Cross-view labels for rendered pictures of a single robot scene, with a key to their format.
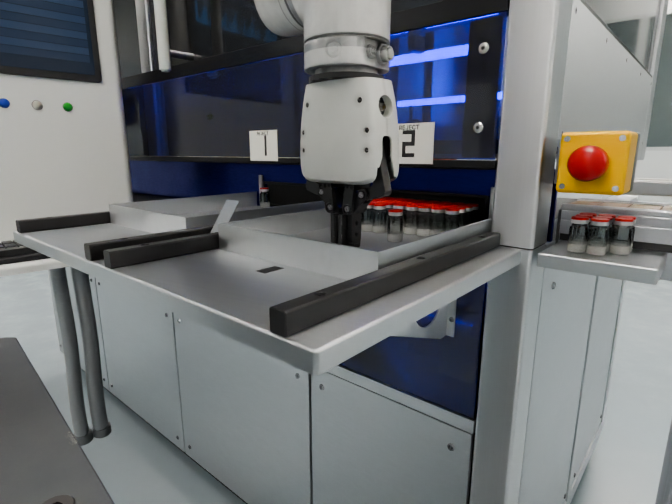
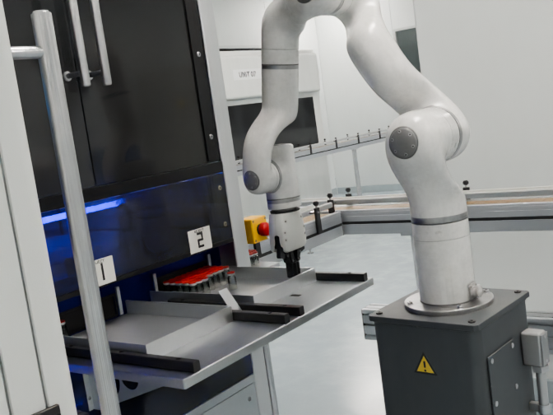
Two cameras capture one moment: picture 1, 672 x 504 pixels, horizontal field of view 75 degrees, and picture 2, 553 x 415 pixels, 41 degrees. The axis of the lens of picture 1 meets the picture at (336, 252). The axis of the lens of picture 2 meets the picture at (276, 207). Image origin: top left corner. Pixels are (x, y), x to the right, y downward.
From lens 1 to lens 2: 192 cm
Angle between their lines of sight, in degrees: 92
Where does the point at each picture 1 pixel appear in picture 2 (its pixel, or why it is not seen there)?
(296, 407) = not seen: outside the picture
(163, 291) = (332, 300)
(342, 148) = (299, 235)
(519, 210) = (245, 256)
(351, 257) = (308, 274)
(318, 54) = (298, 202)
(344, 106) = (298, 219)
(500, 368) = not seen: hidden behind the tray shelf
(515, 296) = not seen: hidden behind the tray
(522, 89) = (234, 204)
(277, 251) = (283, 290)
